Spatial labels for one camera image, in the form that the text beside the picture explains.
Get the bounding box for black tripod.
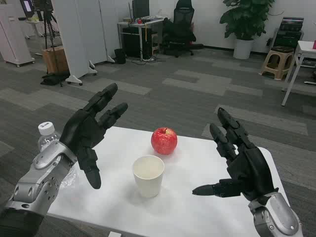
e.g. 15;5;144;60
37;9;64;87

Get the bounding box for clear plastic water bottle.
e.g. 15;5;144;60
37;121;79;190

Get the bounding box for red apple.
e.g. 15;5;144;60
151;127;178;156

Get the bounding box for black floor bag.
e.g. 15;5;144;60
40;73;70;86

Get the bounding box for narrow white partition panel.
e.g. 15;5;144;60
98;0;122;64

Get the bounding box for black equipment rack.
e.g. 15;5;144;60
273;16;305;54

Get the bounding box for black mesh office chair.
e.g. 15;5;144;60
161;0;204;58

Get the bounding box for black computer monitor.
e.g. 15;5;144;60
132;0;151;18

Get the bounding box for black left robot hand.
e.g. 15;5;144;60
59;82;129;190

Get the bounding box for beige plastic stool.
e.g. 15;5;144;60
259;46;295;81

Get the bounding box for white wheeled cabinet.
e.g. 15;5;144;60
0;11;35;67

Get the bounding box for green plant in white pot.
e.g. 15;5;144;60
219;0;275;60

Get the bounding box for white office desk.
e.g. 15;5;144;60
117;16;165;61

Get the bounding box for lit display screen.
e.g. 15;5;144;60
19;0;33;18

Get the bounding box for brown cardboard box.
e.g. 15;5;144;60
42;46;70;75

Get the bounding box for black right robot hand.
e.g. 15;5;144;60
192;107;279;202

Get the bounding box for white side table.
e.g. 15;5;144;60
281;40;316;107

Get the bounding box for black trash bin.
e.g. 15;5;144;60
114;48;126;65

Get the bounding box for black computer cabinet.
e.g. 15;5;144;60
122;26;153;59

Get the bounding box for wide white partition panel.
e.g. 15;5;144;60
53;0;99;86

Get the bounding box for white paper cup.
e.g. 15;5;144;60
132;155;165;198

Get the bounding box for black camera box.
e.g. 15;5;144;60
32;0;54;12

